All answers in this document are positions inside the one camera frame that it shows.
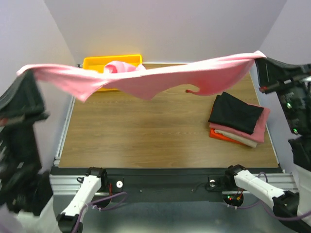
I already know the beige folded t shirt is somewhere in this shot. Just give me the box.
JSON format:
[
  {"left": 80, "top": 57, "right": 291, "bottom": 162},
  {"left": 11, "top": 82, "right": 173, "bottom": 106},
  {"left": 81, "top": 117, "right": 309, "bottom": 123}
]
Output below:
[{"left": 214, "top": 130, "right": 258, "bottom": 148}]

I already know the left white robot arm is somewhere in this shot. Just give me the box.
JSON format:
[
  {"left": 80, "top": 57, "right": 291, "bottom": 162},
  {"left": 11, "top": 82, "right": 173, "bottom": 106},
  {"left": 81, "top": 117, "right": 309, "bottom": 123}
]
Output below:
[{"left": 0, "top": 71, "right": 106, "bottom": 233}]

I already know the front aluminium rail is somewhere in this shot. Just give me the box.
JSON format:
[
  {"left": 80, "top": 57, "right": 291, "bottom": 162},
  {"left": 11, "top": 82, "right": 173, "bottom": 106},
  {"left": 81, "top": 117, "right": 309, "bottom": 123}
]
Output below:
[{"left": 50, "top": 173, "right": 298, "bottom": 195}]

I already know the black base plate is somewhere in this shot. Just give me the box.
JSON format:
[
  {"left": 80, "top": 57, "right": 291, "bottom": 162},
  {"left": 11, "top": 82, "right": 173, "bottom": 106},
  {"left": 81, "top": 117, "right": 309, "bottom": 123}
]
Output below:
[{"left": 97, "top": 167, "right": 280, "bottom": 202}]

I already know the orange folded t shirt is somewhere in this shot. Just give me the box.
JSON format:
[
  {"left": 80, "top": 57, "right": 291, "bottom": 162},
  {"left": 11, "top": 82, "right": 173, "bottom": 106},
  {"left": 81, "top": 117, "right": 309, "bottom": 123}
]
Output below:
[{"left": 209, "top": 128, "right": 243, "bottom": 145}]

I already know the dusty rose folded t shirt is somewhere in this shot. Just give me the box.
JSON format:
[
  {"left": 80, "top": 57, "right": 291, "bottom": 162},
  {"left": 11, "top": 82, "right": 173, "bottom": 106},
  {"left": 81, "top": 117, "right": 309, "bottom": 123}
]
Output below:
[{"left": 209, "top": 107, "right": 271, "bottom": 143}]

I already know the yellow plastic bin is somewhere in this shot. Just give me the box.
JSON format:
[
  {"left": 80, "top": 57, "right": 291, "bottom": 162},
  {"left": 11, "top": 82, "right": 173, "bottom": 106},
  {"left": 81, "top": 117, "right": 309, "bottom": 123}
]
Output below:
[{"left": 82, "top": 54, "right": 143, "bottom": 93}]

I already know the left aluminium rail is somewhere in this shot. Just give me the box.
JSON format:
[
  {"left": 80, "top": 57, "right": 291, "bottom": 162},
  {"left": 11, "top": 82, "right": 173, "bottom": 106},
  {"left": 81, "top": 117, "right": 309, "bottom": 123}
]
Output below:
[{"left": 53, "top": 96, "right": 75, "bottom": 167}]

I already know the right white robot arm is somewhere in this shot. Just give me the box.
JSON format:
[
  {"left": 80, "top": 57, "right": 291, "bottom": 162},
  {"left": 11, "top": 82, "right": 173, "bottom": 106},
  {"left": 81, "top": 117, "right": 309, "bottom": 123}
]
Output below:
[{"left": 225, "top": 58, "right": 311, "bottom": 233}]

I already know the black folded t shirt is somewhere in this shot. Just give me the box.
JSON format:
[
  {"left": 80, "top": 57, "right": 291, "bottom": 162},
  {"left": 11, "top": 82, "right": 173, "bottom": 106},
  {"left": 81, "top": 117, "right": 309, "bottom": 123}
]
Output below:
[{"left": 208, "top": 92, "right": 264, "bottom": 134}]

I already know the pink t shirt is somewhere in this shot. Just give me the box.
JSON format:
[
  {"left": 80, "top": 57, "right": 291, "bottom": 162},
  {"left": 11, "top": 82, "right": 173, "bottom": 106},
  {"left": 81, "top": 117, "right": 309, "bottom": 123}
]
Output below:
[{"left": 17, "top": 51, "right": 266, "bottom": 101}]

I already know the aluminium rail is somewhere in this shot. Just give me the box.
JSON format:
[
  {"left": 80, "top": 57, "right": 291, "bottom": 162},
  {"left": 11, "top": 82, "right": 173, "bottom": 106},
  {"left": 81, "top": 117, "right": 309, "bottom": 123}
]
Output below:
[
  {"left": 53, "top": 96, "right": 75, "bottom": 167},
  {"left": 50, "top": 173, "right": 298, "bottom": 195}
]

